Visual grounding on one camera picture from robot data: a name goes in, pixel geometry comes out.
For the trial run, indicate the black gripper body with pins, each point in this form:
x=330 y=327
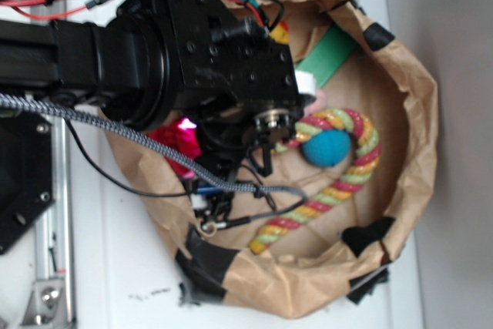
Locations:
x=232 y=79

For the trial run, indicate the red paper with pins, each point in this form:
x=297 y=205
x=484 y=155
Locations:
x=179 y=135

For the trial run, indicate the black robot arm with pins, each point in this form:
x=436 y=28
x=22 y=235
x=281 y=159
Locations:
x=110 y=76

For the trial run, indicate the yellow rubber duck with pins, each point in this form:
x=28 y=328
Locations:
x=280 y=33

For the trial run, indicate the pink plush toy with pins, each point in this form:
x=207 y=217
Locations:
x=320 y=103

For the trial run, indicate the green foam block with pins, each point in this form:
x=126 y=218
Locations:
x=328 y=55

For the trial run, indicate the blue rubber ball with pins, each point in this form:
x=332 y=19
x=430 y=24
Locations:
x=327 y=149

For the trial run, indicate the brown paper bag bin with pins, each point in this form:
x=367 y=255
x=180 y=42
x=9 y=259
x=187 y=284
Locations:
x=323 y=260

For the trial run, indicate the multicolour rope candy cane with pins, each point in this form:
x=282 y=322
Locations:
x=367 y=157

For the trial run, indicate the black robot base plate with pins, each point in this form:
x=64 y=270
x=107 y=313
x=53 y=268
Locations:
x=26 y=174

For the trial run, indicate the aluminium rail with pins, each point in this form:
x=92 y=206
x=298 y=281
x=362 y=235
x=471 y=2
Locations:
x=53 y=229

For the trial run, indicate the metal corner bracket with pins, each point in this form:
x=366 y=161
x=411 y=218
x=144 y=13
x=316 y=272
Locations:
x=47 y=305

